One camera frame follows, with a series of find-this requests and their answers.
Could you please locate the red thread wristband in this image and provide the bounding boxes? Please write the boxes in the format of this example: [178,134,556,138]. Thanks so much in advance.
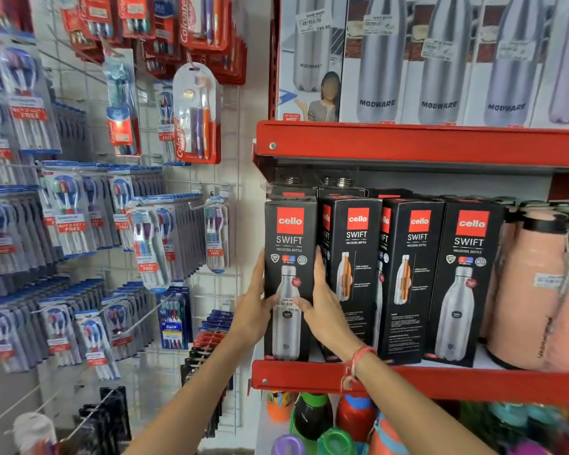
[340,346,377,393]

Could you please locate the clear toothbrush blister pack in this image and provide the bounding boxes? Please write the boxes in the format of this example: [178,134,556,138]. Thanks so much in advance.
[203,196,231,274]

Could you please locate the stack of mixed toothbrush packs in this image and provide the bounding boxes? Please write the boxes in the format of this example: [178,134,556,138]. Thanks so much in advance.
[180,310,236,439]

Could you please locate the person's left forearm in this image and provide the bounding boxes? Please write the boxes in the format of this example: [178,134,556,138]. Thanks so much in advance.
[123,338,261,455]

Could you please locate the bunch of dark packs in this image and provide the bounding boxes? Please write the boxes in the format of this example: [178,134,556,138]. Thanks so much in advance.
[51,101,92,162]

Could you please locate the orange bottle with blue strap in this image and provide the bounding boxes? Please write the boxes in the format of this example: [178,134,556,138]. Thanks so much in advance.
[368,412,409,455]

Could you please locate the row of black bottle boxes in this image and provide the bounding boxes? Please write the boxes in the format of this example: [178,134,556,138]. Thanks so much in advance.
[270,185,505,367]

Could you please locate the white wire grid panel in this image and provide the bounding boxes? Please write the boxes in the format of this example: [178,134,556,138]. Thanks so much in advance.
[28,0,243,437]

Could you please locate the purple bottle lid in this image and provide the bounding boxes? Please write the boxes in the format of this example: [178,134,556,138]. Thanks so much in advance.
[271,434,307,455]

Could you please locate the green bottle lid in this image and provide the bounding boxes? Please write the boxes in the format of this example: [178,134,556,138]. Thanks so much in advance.
[317,428,358,455]

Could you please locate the red metal shelf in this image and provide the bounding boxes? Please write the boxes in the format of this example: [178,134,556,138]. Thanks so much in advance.
[250,359,569,406]
[253,120,569,175]

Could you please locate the black bottle with green lid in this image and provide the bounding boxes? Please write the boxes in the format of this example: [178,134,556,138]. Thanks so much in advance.
[291,393,334,442]

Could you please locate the person's right hand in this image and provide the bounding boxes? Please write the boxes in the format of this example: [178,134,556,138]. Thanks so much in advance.
[292,246,365,361]

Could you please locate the white hanging item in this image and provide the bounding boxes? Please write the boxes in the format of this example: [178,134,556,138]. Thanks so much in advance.
[11,412,58,455]

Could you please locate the person's left hand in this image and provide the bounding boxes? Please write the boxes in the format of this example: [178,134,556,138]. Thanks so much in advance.
[229,249,281,349]

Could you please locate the bunch of red toothbrush packs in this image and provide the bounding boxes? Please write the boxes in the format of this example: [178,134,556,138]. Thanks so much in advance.
[59,0,247,87]

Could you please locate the blue toothbrush blister pack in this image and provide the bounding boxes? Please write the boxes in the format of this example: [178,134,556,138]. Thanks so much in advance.
[103,48,142,158]

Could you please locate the group of teal bottles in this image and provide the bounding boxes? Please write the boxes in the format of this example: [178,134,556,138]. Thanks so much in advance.
[459,401,569,455]

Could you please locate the bunch of black packs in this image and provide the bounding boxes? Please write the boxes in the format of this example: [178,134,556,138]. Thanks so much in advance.
[58,386,132,455]

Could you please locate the red bottle with blue lid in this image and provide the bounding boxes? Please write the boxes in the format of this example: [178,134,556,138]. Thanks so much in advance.
[336,394,377,443]

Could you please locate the person's right forearm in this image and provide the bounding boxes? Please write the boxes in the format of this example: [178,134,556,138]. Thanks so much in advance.
[344,348,496,455]

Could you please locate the black vacuum bottle carton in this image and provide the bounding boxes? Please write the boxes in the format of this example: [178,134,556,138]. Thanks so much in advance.
[264,196,318,361]

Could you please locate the orange printed bottle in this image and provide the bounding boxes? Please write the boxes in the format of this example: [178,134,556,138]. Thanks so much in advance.
[267,392,297,424]

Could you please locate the red shelf upright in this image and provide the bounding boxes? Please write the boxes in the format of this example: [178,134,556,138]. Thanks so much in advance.
[267,0,281,122]

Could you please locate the dark blue toothbrush multipack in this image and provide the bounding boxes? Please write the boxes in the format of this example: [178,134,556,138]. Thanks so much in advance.
[158,286,193,351]

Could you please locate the orange toothbrush blister pack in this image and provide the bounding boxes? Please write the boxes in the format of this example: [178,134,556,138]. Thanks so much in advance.
[173,62,223,165]

